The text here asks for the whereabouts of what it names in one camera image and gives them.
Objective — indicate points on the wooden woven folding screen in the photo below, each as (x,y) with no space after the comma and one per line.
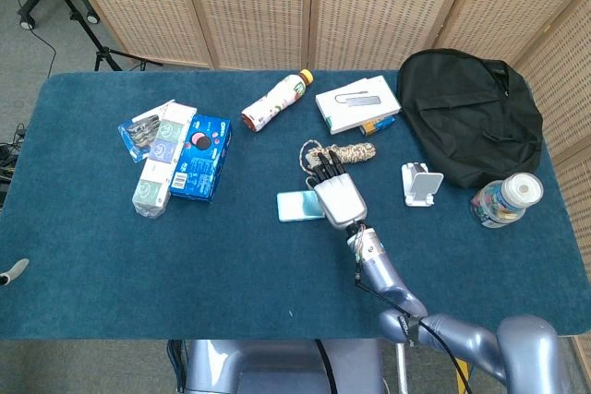
(369,6)

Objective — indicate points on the white folding phone stand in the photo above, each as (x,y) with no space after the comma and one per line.
(422,186)

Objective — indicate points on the blue-grey robot torso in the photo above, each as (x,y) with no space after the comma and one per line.
(268,366)

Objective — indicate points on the blue blister pack with clips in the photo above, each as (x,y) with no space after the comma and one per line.
(138,133)

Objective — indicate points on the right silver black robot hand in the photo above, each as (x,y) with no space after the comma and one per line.
(339,200)

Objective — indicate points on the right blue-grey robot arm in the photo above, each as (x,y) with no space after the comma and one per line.
(461,334)

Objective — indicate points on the black fabric backpack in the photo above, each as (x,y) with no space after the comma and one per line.
(466,112)

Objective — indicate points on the small blue yellow box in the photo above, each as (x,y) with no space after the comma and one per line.
(378,125)

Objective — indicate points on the white box with hub picture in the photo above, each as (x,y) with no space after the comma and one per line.
(358,103)

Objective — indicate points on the left robot hand grey fingertip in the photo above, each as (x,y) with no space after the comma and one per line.
(15,269)

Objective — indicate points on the white green tissue pack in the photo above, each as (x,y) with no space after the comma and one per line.
(161,158)

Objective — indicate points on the candy jar white lid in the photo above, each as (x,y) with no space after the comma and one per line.
(508,198)

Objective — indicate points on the drink bottle orange cap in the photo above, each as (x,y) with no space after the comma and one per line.
(277,101)

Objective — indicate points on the blue Oreo cookie box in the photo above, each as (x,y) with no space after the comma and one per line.
(201,156)

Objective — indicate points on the light blue plastic case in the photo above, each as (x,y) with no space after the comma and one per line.
(297,206)

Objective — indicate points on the black tripod stand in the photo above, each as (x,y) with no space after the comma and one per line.
(104,55)

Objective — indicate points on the blue carpet table mat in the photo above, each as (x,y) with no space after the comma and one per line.
(138,265)

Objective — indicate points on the metal table leg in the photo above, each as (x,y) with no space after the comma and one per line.
(401,371)

